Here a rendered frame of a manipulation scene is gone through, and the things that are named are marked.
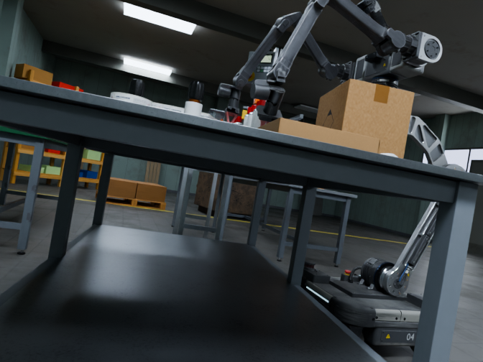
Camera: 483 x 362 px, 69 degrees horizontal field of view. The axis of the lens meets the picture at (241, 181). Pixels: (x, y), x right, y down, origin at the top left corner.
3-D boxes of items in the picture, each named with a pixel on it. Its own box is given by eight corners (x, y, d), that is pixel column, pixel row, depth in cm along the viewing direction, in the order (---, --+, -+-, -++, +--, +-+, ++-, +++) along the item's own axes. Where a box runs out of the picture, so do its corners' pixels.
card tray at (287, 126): (247, 144, 110) (249, 131, 110) (324, 159, 116) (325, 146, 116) (277, 134, 81) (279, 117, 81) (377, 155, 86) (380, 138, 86)
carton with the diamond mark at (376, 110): (308, 159, 150) (319, 97, 150) (361, 169, 153) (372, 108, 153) (336, 156, 120) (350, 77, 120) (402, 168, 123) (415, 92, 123)
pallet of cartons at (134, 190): (158, 205, 687) (162, 184, 687) (166, 210, 610) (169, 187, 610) (95, 196, 642) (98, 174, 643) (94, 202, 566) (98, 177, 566)
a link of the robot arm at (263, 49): (292, 24, 185) (285, 24, 195) (284, 16, 183) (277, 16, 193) (241, 90, 193) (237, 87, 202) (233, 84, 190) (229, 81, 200)
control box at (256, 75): (249, 87, 216) (254, 57, 216) (275, 89, 209) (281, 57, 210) (243, 82, 207) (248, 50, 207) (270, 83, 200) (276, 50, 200)
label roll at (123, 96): (98, 120, 165) (103, 89, 165) (116, 127, 185) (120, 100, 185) (139, 127, 163) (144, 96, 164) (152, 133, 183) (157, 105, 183)
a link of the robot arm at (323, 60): (299, 4, 183) (292, 5, 192) (279, 21, 184) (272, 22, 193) (340, 73, 203) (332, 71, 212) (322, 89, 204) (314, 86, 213)
